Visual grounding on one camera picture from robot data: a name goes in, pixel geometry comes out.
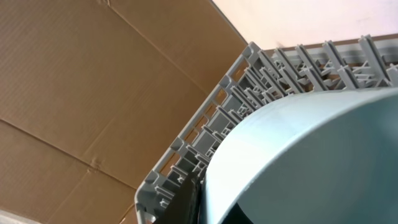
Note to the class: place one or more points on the grey plastic dish rack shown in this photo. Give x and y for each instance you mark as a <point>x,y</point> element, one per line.
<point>255,79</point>

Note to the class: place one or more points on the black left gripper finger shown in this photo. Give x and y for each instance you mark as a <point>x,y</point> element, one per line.
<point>185,205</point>

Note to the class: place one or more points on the brown cardboard sheet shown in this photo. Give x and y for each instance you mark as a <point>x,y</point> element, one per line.
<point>94,92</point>

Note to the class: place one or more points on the light blue bowl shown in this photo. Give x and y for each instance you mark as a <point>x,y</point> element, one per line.
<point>321,157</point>

